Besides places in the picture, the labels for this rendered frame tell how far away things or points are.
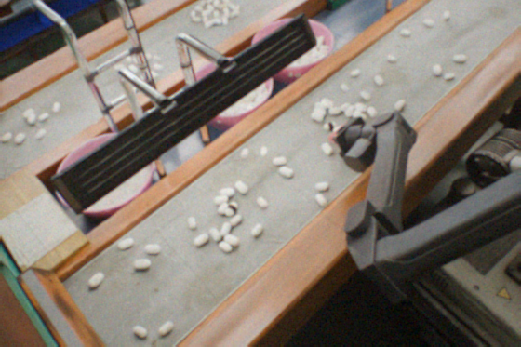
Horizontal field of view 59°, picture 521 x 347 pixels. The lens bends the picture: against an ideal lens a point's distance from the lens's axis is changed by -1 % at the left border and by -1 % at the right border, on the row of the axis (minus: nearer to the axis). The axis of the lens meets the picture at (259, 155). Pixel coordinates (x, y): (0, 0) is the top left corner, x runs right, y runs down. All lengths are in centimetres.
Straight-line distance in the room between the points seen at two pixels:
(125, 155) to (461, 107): 92
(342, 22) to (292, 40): 79
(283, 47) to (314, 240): 43
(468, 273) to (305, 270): 55
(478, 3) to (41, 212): 155
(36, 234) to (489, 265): 118
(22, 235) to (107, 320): 31
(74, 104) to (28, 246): 53
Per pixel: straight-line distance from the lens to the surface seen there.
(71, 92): 162
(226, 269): 107
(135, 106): 105
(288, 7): 173
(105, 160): 85
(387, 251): 66
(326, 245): 106
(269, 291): 101
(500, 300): 141
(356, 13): 186
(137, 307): 108
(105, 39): 176
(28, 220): 127
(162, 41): 171
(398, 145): 95
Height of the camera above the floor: 169
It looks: 50 degrees down
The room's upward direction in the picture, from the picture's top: 8 degrees counter-clockwise
